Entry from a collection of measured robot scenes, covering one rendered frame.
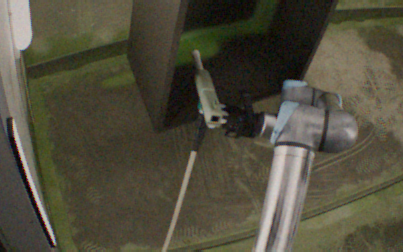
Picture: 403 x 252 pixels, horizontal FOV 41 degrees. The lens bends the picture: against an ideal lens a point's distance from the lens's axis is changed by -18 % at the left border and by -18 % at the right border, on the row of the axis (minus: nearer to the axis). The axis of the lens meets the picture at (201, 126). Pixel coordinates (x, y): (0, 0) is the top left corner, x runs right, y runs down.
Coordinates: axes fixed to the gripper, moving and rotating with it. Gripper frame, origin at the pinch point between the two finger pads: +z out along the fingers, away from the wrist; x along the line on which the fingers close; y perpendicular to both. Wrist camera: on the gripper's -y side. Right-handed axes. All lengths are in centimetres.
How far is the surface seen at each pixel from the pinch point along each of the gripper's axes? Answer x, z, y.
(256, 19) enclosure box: 57, -27, -16
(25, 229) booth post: -52, 58, 25
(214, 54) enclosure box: 44.3, -11.0, -0.4
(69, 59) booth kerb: 96, 45, 38
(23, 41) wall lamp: 5, 70, -11
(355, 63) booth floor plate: 94, -105, 3
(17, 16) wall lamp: 0, 74, -23
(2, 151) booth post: -67, 66, -14
